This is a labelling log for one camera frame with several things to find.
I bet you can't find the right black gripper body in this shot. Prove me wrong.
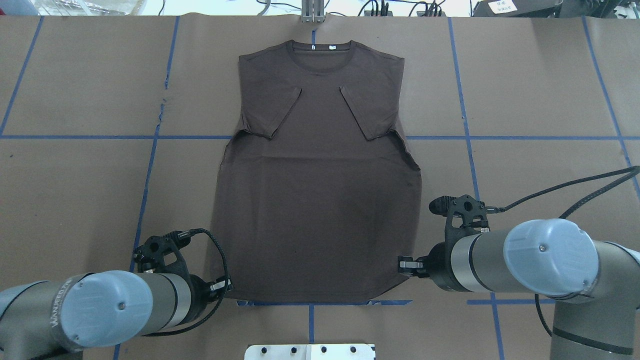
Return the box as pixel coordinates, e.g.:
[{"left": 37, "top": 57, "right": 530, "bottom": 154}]
[{"left": 423, "top": 243, "right": 453, "bottom": 292}]

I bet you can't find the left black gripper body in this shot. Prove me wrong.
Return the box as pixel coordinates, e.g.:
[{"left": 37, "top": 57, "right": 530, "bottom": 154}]
[{"left": 189, "top": 275, "right": 215, "bottom": 313}]

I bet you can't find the brown t-shirt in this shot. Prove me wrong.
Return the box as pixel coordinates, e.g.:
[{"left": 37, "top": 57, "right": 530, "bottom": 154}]
[{"left": 212, "top": 40, "right": 422, "bottom": 304}]

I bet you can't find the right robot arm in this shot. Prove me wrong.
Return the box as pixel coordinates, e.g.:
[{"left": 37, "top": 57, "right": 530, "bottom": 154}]
[{"left": 397, "top": 218, "right": 640, "bottom": 360}]

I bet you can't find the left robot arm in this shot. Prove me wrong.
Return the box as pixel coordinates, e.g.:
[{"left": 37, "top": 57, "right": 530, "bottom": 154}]
[{"left": 1, "top": 270, "right": 233, "bottom": 360}]

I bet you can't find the brown paper table cover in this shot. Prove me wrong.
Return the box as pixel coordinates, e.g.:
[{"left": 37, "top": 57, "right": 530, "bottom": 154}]
[{"left": 1, "top": 13, "right": 639, "bottom": 360}]

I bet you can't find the black power adapter box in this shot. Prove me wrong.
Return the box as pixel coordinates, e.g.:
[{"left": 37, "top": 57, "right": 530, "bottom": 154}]
[{"left": 471, "top": 0, "right": 563, "bottom": 18}]

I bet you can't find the plastic bag with cardboard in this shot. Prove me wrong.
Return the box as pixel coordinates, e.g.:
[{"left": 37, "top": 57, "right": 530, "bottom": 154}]
[{"left": 31, "top": 0, "right": 147, "bottom": 16}]

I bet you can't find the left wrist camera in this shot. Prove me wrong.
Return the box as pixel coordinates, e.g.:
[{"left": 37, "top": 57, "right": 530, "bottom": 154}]
[{"left": 132, "top": 230, "right": 192, "bottom": 277}]

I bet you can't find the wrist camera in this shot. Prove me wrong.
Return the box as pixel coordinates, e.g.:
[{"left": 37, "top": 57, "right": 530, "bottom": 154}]
[
  {"left": 429, "top": 194, "right": 490, "bottom": 239},
  {"left": 132, "top": 230, "right": 192, "bottom": 277}
]

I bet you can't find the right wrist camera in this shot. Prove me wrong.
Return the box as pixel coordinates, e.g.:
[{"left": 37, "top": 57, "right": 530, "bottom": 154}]
[{"left": 429, "top": 194, "right": 490, "bottom": 239}]

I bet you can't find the white camera mast base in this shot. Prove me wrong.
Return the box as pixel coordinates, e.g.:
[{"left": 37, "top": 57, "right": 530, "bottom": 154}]
[{"left": 243, "top": 342, "right": 377, "bottom": 360}]

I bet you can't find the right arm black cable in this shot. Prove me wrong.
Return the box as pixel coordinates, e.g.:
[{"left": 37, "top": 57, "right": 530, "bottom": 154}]
[{"left": 487, "top": 166, "right": 640, "bottom": 337}]

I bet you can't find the aluminium frame post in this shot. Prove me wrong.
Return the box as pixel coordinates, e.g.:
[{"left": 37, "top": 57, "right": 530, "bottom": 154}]
[{"left": 301, "top": 0, "right": 326, "bottom": 24}]

